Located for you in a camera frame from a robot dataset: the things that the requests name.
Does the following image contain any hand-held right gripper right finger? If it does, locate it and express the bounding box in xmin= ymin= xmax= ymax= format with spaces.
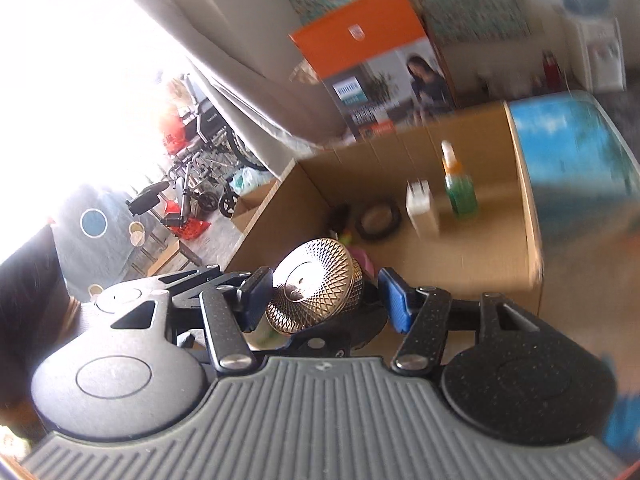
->
xmin=377 ymin=267 xmax=545 ymax=377

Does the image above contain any grey rug with circles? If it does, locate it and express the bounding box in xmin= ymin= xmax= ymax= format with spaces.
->
xmin=47 ymin=182 xmax=161 ymax=306

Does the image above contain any grey curtain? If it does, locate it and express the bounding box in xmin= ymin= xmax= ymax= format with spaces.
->
xmin=85 ymin=0 xmax=351 ymax=171

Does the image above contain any green dropper bottle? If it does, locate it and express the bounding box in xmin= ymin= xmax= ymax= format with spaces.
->
xmin=440 ymin=140 xmax=479 ymax=220

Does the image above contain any pink bowl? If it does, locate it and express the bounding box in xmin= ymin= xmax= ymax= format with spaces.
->
xmin=350 ymin=246 xmax=377 ymax=277

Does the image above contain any orange printed product box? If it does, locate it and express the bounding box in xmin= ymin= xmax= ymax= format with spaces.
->
xmin=289 ymin=0 xmax=457 ymax=143

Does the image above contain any pale plastic bag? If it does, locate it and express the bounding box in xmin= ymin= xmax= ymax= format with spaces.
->
xmin=227 ymin=166 xmax=273 ymax=196

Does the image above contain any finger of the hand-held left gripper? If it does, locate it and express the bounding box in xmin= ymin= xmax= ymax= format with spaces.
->
xmin=147 ymin=266 xmax=251 ymax=297
xmin=287 ymin=320 xmax=386 ymax=360

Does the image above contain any black tape roll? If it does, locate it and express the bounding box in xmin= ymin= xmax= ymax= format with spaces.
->
xmin=354 ymin=199 xmax=402 ymax=242

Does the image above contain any large cardboard box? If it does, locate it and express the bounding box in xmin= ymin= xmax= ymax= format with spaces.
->
xmin=222 ymin=100 xmax=547 ymax=316

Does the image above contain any small cardboard box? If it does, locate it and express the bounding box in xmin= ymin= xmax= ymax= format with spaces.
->
xmin=230 ymin=179 xmax=281 ymax=233

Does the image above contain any black jar gold lid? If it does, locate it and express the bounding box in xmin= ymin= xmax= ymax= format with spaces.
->
xmin=264 ymin=237 xmax=390 ymax=337

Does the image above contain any orange bag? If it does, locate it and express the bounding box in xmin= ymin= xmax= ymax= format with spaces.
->
xmin=159 ymin=102 xmax=193 ymax=157

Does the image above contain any wooden stool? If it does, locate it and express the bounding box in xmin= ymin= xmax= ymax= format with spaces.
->
xmin=142 ymin=239 xmax=203 ymax=276

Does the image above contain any black padded seat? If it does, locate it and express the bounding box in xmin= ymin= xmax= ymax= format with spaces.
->
xmin=126 ymin=181 xmax=172 ymax=216

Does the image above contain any white charger plug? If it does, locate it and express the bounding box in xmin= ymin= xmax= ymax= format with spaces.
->
xmin=405 ymin=179 xmax=441 ymax=238

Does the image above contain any wheelchair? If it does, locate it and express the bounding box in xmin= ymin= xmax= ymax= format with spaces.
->
xmin=167 ymin=74 xmax=273 ymax=217

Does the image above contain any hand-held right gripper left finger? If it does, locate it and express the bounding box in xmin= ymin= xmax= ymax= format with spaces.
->
xmin=107 ymin=267 xmax=275 ymax=375

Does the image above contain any white water dispenser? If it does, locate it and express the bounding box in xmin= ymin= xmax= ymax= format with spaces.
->
xmin=565 ymin=12 xmax=628 ymax=92

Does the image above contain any red basket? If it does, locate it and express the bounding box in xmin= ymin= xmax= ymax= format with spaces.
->
xmin=162 ymin=200 xmax=211 ymax=238

